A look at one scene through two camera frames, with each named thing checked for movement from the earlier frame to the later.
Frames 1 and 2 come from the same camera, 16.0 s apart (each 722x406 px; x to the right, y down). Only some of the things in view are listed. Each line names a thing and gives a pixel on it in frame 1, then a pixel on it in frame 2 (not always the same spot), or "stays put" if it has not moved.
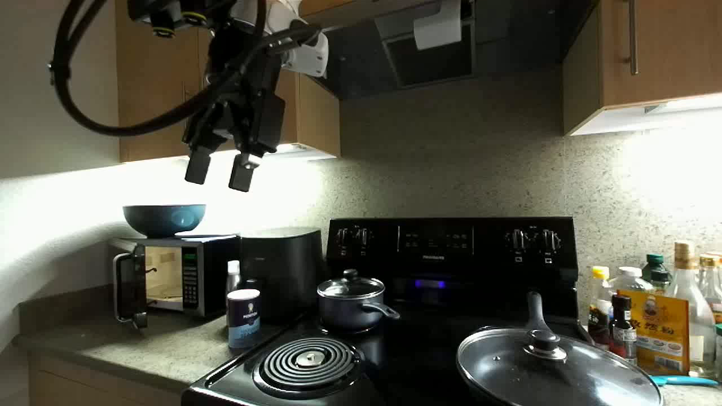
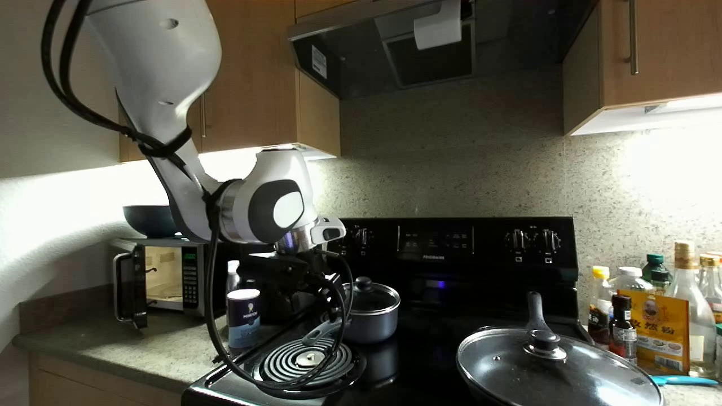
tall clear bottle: [702, 322] stays put
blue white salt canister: [245, 319] stays put
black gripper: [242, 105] -> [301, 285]
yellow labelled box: [663, 333] stays put
